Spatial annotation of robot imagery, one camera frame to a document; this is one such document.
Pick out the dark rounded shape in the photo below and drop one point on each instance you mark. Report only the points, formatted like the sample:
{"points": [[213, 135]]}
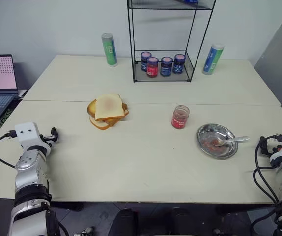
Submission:
{"points": [[125, 222]]}

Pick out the metal spoon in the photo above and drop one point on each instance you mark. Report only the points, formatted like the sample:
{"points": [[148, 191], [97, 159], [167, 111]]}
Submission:
{"points": [[236, 139]]}

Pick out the round metal plate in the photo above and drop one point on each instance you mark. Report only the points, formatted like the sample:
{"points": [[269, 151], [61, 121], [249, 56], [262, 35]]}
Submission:
{"points": [[207, 136]]}

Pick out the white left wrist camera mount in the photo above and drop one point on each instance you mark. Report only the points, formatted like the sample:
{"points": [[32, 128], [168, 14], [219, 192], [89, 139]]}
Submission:
{"points": [[28, 134]]}

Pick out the closed red-label jam jar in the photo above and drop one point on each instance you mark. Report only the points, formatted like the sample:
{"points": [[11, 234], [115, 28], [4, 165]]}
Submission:
{"points": [[152, 68]]}

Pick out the blue and green cylindrical canister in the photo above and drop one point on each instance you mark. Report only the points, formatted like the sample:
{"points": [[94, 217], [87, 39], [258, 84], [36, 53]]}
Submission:
{"points": [[212, 60]]}

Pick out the blue-label jam jar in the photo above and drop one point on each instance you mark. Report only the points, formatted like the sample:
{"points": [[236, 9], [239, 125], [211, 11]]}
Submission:
{"points": [[179, 64], [144, 60], [166, 68]]}

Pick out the brown toasted bread slice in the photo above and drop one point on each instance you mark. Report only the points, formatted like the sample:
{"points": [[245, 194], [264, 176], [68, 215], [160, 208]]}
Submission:
{"points": [[91, 108]]}

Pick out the white toy bread slice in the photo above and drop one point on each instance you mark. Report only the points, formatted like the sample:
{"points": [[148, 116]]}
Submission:
{"points": [[107, 107]]}

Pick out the blue item on rack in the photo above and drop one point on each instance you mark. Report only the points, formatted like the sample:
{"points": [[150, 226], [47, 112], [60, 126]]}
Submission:
{"points": [[189, 1]]}

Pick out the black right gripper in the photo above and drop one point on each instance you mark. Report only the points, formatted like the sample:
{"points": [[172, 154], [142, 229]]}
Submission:
{"points": [[274, 148]]}

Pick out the black and green desk mat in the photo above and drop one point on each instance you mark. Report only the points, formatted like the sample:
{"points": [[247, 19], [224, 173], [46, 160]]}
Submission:
{"points": [[7, 115]]}

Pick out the open red-label jam jar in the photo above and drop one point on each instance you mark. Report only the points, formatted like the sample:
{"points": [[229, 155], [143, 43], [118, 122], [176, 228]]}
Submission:
{"points": [[179, 118]]}

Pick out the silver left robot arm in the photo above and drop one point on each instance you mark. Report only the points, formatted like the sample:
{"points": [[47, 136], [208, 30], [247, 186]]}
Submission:
{"points": [[30, 172]]}

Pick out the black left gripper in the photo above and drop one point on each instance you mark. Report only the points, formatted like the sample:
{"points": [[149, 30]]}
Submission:
{"points": [[45, 140]]}

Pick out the white bread slice orange crust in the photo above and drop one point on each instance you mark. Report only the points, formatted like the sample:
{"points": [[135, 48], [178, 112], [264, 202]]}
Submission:
{"points": [[100, 125]]}

